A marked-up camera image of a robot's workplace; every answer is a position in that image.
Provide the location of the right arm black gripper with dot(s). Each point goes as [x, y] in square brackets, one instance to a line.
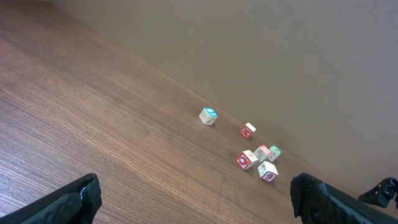
[381, 194]

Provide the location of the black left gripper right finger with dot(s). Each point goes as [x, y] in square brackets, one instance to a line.
[316, 202]

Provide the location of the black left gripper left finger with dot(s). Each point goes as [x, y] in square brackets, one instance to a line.
[75, 203]

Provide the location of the red nine wooden block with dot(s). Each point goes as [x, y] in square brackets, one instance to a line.
[267, 171]

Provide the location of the green N letter block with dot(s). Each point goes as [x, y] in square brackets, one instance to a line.
[275, 153]

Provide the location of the red I letter block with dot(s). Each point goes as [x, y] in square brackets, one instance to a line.
[262, 153]

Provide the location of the red Q wooden block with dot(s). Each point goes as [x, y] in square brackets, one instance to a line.
[246, 159]

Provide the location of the red letter block top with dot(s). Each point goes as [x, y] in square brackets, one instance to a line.
[247, 130]

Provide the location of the blue letter block far left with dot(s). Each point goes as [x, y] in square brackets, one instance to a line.
[208, 115]

